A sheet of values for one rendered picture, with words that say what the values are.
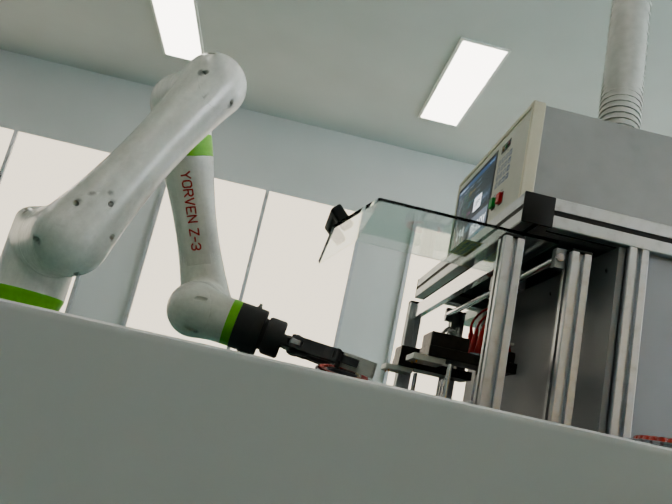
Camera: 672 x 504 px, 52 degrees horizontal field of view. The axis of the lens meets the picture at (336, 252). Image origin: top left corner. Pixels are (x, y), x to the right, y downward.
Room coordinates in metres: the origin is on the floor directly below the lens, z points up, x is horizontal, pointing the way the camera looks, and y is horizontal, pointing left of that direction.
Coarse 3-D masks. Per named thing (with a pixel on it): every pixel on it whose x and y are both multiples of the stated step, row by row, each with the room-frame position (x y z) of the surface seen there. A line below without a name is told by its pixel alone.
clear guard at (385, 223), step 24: (360, 216) 0.97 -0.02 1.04; (384, 216) 1.01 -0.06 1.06; (408, 216) 0.98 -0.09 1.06; (432, 216) 0.96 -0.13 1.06; (456, 216) 0.95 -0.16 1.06; (336, 240) 1.05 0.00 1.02; (360, 240) 1.17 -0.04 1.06; (384, 240) 1.14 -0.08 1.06; (408, 240) 1.11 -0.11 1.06; (432, 240) 1.08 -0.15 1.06; (456, 240) 1.05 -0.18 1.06; (480, 240) 1.02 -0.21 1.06; (528, 240) 0.97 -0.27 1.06; (552, 240) 0.96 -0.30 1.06; (456, 264) 1.19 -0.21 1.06
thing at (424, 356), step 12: (432, 336) 1.11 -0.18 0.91; (444, 336) 1.11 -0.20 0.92; (456, 336) 1.11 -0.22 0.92; (420, 348) 1.17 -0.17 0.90; (432, 348) 1.10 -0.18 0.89; (444, 348) 1.10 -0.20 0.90; (456, 348) 1.11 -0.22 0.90; (468, 348) 1.11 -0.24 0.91; (408, 360) 1.15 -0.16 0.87; (420, 360) 1.12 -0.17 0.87; (432, 360) 1.11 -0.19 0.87; (444, 360) 1.11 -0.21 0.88; (456, 360) 1.11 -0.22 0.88; (468, 360) 1.11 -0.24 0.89
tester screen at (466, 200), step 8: (488, 168) 1.25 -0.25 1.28; (480, 176) 1.30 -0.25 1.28; (488, 176) 1.24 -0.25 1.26; (472, 184) 1.36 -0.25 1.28; (480, 184) 1.29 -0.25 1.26; (488, 184) 1.23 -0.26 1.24; (464, 192) 1.41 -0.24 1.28; (472, 192) 1.34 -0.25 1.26; (480, 192) 1.28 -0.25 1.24; (464, 200) 1.40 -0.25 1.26; (472, 200) 1.33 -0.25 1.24; (488, 200) 1.21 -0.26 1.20; (464, 208) 1.39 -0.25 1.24; (472, 208) 1.32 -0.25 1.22; (480, 208) 1.26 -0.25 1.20; (464, 216) 1.38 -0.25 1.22; (472, 216) 1.31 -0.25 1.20
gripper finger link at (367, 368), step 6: (348, 354) 1.33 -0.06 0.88; (360, 360) 1.33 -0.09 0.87; (366, 360) 1.33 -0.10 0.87; (342, 366) 1.33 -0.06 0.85; (348, 366) 1.33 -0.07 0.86; (360, 366) 1.33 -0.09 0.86; (366, 366) 1.33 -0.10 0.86; (372, 366) 1.33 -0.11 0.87; (360, 372) 1.33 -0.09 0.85; (366, 372) 1.33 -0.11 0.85; (372, 372) 1.33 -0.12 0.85
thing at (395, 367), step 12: (396, 348) 1.40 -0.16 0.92; (408, 348) 1.35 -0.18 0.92; (396, 360) 1.37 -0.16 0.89; (396, 372) 1.40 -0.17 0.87; (408, 372) 1.35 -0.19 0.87; (420, 372) 1.40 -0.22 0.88; (432, 372) 1.35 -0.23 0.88; (444, 372) 1.35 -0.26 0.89; (456, 372) 1.35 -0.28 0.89; (468, 372) 1.35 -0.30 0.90
